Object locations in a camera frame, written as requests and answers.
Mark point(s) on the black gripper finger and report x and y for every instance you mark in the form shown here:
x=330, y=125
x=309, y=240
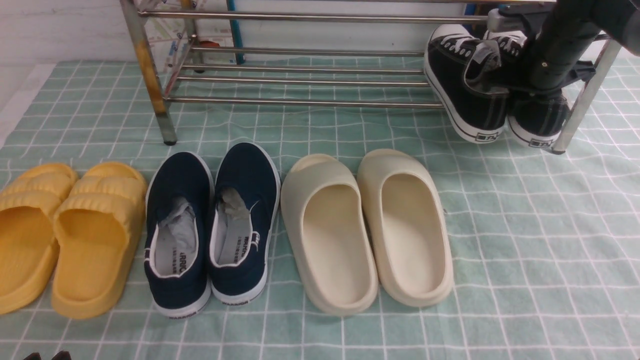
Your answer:
x=526, y=18

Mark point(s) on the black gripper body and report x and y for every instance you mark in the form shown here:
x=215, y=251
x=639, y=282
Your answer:
x=551, y=57

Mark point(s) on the black canvas sneaker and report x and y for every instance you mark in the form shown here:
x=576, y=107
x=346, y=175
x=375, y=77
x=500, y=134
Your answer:
x=455, y=65
x=535, y=120

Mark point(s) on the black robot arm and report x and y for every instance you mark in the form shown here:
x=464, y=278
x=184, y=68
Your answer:
x=618, y=19

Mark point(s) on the dark image processing book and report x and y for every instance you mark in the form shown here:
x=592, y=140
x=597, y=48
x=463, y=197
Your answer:
x=477, y=9

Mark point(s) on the green checked cloth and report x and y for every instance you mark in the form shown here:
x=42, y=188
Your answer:
x=545, y=247

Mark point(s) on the right cream slide sandal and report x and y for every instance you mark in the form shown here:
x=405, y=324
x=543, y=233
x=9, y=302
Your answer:
x=407, y=227

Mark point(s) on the cream slide sandal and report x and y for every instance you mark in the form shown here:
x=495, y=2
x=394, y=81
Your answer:
x=321, y=207
x=407, y=227

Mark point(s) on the left cream slide sandal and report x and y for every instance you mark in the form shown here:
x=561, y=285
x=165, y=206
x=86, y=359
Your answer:
x=321, y=207

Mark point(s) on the teal vertical pole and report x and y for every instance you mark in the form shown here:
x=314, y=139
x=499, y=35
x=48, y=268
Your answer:
x=236, y=34

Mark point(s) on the right navy slip-on shoe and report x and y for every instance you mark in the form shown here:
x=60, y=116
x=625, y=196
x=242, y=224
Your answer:
x=243, y=213

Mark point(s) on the navy slip-on shoe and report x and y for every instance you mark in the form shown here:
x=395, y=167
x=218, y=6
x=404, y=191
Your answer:
x=243, y=213
x=175, y=253

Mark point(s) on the map poster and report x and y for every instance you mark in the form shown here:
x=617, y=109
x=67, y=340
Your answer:
x=166, y=35

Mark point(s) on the left navy slip-on shoe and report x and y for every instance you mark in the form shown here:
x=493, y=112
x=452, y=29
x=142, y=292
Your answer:
x=175, y=253

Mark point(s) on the right yellow slide sandal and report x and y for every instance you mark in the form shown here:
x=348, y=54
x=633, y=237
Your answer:
x=98, y=228

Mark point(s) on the yellow slide sandal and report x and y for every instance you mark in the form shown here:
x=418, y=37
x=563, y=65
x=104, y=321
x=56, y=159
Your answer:
x=98, y=228
x=28, y=247

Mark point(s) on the left yellow slide sandal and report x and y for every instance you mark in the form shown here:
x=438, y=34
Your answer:
x=28, y=247

